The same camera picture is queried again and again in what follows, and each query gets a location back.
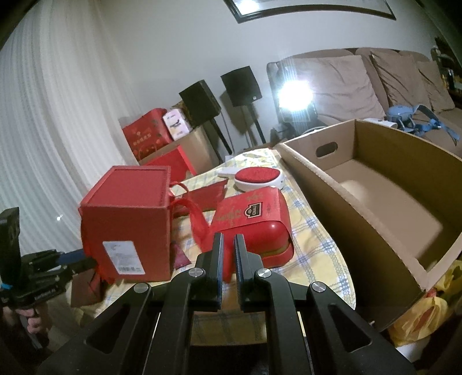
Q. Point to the medium brown sofa cushion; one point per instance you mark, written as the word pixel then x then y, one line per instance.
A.
pixel 400 77

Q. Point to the large cardboard box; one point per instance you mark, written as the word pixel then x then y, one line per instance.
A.
pixel 361 202

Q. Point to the white curtain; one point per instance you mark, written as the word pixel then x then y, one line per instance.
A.
pixel 54 126

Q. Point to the yellow plastic bag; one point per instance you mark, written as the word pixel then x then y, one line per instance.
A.
pixel 426 317

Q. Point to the bright lamp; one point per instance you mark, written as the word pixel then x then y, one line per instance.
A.
pixel 295 95

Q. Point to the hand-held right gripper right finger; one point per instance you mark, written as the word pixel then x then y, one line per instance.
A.
pixel 238 268

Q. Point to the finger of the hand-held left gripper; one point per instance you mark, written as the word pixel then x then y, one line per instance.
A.
pixel 70 256
pixel 85 267

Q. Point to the red envelope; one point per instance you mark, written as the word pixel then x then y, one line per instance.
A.
pixel 205 196

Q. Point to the white red lint brush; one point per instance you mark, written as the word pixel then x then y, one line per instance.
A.
pixel 258 177

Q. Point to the black speaker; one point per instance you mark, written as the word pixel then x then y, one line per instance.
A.
pixel 199 102
pixel 240 86

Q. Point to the red cookie box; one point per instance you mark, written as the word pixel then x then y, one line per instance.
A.
pixel 173 162

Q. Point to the person's left hand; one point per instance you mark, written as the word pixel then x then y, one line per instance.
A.
pixel 36 323

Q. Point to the red tea tin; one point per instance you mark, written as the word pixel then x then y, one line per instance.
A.
pixel 249 216

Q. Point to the large brown sofa cushion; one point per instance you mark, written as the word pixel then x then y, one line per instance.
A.
pixel 343 86

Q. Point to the framed ink painting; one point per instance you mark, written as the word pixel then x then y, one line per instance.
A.
pixel 310 10

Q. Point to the white domed device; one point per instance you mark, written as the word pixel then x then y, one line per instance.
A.
pixel 379 122

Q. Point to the brown sofa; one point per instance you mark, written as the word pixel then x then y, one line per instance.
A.
pixel 397 90

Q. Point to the brown cardboard carton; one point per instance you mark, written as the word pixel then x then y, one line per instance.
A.
pixel 202 148

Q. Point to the small brown sofa cushion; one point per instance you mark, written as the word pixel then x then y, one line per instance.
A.
pixel 435 84

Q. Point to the red carton gold print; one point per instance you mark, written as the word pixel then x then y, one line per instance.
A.
pixel 144 135

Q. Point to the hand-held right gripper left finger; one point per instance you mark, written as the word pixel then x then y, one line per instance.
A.
pixel 219 268

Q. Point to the yellow checked tablecloth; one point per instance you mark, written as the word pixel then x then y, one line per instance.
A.
pixel 314 234

